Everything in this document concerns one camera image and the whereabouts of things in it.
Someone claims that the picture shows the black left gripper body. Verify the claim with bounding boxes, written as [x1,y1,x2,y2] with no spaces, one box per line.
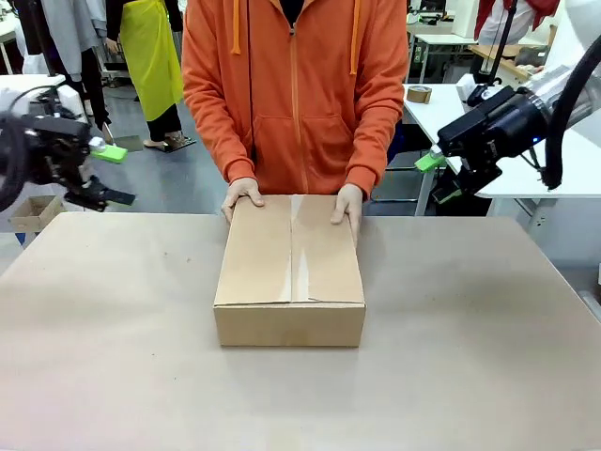
[25,117,94,190]

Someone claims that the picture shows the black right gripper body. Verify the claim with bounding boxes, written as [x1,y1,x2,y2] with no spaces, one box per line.
[436,86,549,164]

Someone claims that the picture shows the brown cardboard box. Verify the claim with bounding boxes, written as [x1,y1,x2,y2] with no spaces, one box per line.
[213,193,367,350]

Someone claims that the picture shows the person's left forearm orange sleeve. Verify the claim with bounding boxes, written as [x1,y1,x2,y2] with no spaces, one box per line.
[345,91,406,190]

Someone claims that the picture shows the person's right forearm orange sleeve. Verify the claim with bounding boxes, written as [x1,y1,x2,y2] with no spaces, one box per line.
[186,91,257,186]

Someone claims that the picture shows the small white box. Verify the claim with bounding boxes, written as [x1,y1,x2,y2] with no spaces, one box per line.
[455,73,477,102]

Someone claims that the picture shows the small open cardboard box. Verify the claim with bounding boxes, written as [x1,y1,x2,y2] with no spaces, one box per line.
[8,194,67,234]

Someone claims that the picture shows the person's left hand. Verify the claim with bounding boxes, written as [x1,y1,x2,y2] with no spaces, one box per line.
[329,183,364,248]

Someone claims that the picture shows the person's right hand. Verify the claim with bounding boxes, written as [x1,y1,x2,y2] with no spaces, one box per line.
[221,179,266,226]

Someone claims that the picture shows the brown packing tape roll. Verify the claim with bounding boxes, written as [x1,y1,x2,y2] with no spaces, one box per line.
[405,85,433,105]

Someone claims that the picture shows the wooden background table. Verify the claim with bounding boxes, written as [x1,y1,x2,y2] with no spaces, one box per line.
[469,43,555,86]

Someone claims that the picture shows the white side table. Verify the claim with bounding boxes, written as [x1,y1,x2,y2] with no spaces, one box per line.
[0,73,67,95]

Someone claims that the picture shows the black stand pole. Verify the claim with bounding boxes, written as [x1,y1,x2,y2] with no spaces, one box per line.
[485,0,518,88]

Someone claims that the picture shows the person in yellow apron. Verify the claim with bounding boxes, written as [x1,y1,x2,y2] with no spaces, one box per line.
[104,0,185,148]

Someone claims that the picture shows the person in white red top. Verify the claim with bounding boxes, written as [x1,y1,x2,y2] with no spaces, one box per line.
[473,0,561,46]

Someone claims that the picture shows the hanging gray garment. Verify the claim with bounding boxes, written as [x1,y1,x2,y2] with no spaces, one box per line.
[40,0,108,82]

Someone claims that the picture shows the person in orange hoodie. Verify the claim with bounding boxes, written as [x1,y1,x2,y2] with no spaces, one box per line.
[180,0,410,198]

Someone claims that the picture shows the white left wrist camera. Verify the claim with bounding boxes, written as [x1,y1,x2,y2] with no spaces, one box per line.
[55,86,88,119]

